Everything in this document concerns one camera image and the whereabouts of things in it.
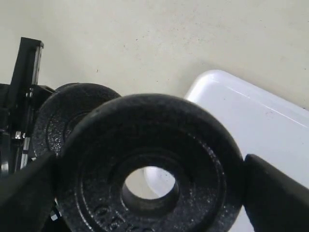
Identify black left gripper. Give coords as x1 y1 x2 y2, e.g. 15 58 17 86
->
0 37 54 177

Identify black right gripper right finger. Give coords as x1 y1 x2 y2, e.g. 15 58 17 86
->
243 154 309 232

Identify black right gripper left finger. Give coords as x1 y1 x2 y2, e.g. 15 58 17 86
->
0 153 56 232

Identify black weight plate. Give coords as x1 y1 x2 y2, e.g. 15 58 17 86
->
54 93 244 232
30 83 121 157

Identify white plastic tray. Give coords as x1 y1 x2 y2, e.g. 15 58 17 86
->
143 69 309 201

